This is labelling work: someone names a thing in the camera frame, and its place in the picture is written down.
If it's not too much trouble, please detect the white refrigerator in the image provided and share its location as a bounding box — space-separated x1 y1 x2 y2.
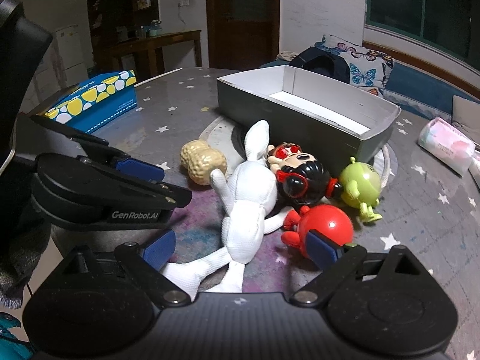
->
55 24 88 86

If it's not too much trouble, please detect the wooden side table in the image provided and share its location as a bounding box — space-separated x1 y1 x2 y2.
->
108 29 203 78

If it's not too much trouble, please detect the black-haired doll figure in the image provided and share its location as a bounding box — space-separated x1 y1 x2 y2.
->
267 142 343 206

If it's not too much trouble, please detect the dark wooden door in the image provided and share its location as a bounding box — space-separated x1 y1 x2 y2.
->
206 0 280 71

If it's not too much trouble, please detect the green framed window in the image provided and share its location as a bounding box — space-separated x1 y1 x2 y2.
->
366 0 479 69

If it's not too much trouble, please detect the dark wooden shelf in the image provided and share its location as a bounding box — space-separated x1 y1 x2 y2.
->
87 0 161 70

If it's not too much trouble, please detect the pink tissue pack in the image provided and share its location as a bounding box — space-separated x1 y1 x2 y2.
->
417 117 475 176

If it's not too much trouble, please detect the beige peanut toy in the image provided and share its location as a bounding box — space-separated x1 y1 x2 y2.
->
180 140 228 185

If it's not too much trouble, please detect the green alien toy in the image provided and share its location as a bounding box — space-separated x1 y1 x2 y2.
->
338 157 383 224

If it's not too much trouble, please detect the grey cushion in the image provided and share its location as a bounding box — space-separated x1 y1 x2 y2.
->
451 95 480 141

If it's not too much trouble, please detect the red round toy figure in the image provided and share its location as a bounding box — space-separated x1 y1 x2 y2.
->
281 204 354 258

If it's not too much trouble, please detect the blue yellow tissue box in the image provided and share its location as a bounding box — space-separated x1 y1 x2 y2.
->
41 70 137 133

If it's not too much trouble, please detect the grey cardboard box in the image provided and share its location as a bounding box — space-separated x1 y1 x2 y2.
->
217 65 401 176

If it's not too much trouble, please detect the white plush rabbit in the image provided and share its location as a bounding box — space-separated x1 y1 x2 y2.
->
161 120 291 300

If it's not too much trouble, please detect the dark blue backpack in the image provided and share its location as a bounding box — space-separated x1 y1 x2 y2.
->
289 46 351 84

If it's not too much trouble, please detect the butterfly print pillow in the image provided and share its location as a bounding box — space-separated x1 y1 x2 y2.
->
315 35 395 98

